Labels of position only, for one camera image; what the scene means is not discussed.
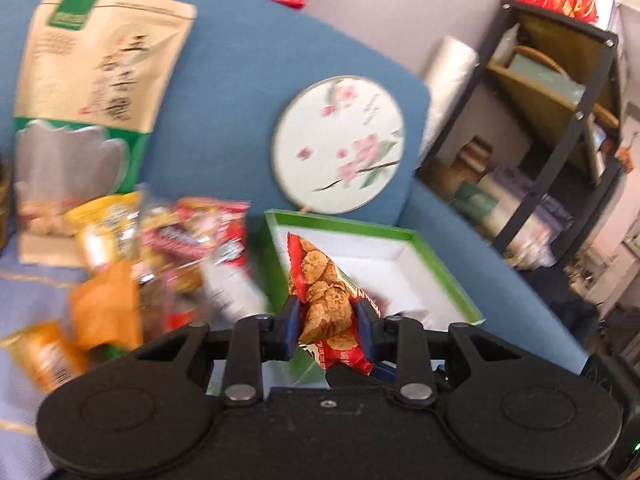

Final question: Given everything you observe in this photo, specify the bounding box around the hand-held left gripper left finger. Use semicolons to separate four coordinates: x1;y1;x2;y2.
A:
135;295;303;408

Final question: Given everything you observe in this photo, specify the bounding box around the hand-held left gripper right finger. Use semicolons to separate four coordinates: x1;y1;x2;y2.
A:
352;300;523;408

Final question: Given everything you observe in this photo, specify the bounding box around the red cookie snack packet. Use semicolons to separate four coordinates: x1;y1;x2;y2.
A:
286;232;396;376

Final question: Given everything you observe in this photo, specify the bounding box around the green cardboard box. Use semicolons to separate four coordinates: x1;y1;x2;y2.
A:
260;208;486;386

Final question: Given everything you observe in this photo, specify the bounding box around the yellow chip bag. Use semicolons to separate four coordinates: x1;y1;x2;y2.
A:
65;190;146;273

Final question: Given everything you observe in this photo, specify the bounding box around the silver white snack packet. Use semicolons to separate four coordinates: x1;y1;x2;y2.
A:
202;260;268;321

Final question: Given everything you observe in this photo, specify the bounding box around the red checkered-edge snack packet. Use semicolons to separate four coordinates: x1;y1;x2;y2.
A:
142;197;251;281

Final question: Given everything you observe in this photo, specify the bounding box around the round floral fan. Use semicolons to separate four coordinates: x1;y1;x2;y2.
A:
272;75;405;216

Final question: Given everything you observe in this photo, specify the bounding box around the black metal shelf rack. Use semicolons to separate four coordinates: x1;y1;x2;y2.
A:
492;0;626;261

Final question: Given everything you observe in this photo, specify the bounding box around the blue sofa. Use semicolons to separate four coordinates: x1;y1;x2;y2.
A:
0;0;591;480

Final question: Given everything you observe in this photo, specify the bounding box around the small orange snack packet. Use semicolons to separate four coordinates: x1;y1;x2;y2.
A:
0;321;91;393

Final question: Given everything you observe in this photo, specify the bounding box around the clear plastic roll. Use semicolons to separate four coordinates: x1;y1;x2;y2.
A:
420;35;481;161

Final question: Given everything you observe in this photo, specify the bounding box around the light blue seat cover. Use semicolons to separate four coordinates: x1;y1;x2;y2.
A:
0;240;211;480

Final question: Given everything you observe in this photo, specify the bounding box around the grey-green flat box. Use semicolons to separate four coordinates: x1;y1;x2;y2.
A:
505;55;586;106

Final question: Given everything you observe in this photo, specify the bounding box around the large beige snack pouch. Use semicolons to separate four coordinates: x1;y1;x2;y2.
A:
12;0;198;266

